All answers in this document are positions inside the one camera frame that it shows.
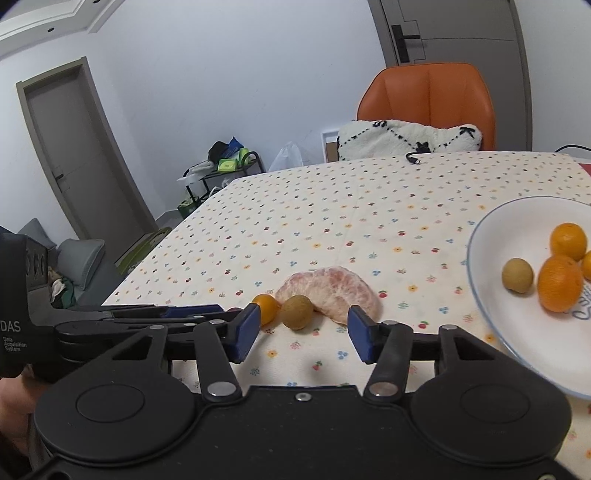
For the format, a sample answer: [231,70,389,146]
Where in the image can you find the pale pomelo segment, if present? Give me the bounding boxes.
[274,267,383,324]

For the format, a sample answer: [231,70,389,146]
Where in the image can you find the white cushion with black pattern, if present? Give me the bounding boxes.
[336,119,485,161]

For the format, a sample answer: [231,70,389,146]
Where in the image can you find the green floor bag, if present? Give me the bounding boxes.
[115,227,172,273]

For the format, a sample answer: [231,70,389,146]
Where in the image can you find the floral white tablecloth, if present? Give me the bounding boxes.
[102,151,591,480]

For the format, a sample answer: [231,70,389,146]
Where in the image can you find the black door lock handle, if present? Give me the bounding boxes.
[392,24,421,64]

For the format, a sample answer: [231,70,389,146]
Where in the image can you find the person's left hand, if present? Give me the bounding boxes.
[0,364,49,464]

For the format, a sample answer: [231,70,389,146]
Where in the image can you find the grey door with lock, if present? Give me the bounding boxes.
[367,0,534,151]

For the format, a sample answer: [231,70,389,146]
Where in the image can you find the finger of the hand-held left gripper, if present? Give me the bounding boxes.
[108,304,225,320]
[55,310,245,344]

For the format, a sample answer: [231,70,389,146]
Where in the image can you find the white framed board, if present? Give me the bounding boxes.
[321,129,342,162]

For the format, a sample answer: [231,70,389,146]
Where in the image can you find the grey sofa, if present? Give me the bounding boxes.
[16,218,106,308]

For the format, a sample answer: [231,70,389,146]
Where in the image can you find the brown longan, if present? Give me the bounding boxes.
[281,295,315,330]
[502,258,535,294]

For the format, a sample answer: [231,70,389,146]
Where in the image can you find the white plastic bag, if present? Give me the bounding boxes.
[269,141,305,172]

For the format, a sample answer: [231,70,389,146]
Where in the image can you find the orange chair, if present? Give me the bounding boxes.
[356,62,497,152]

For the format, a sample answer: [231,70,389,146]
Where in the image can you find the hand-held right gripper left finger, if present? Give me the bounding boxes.
[99,302,262,401]

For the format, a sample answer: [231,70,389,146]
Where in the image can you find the plain grey door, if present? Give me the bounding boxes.
[16,56,160,241]

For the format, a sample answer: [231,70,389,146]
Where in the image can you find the white plate with blue rim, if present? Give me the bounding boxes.
[466,196,591,401]

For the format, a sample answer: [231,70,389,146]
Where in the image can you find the green packets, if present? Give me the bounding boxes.
[218,148,250,172]

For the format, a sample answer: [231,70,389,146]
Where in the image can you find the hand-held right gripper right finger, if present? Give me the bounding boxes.
[347,305,513,400]

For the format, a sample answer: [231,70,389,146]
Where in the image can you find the black metal rack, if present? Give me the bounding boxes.
[178,154,264,217]

